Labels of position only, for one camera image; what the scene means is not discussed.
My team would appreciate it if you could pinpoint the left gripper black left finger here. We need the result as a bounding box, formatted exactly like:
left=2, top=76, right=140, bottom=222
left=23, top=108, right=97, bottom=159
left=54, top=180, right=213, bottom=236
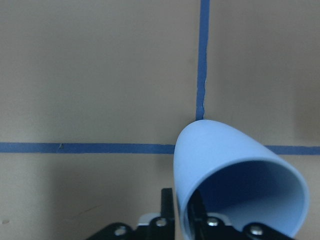
left=161, top=188, right=176, bottom=220

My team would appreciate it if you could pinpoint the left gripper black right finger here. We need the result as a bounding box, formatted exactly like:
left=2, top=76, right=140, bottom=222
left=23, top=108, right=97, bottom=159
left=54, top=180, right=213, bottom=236
left=187, top=191, right=207, bottom=222

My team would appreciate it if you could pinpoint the light blue plastic cup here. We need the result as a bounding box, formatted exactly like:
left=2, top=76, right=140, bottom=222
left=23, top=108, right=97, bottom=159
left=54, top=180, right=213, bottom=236
left=173, top=120, right=310, bottom=240

